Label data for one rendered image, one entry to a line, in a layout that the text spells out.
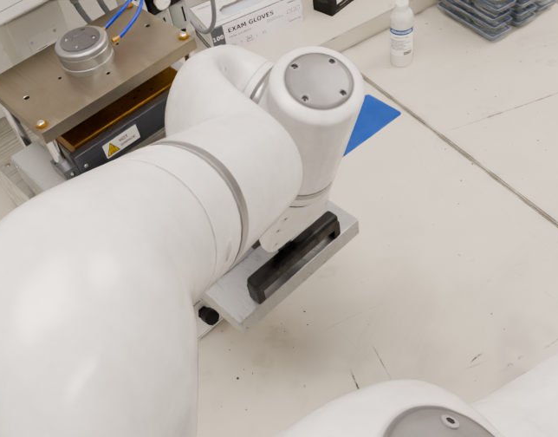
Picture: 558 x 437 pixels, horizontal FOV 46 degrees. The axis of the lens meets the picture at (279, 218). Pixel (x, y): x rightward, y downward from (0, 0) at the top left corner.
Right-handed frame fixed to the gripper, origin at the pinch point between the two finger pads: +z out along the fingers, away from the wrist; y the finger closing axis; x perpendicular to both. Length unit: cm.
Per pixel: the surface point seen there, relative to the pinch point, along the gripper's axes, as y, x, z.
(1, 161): -16, 49, 26
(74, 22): 18, 78, 40
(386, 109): 50, 14, 33
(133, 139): -2.0, 27.9, 8.7
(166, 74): 8.7, 33.1, 7.0
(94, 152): -8.2, 28.6, 6.9
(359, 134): 41, 14, 33
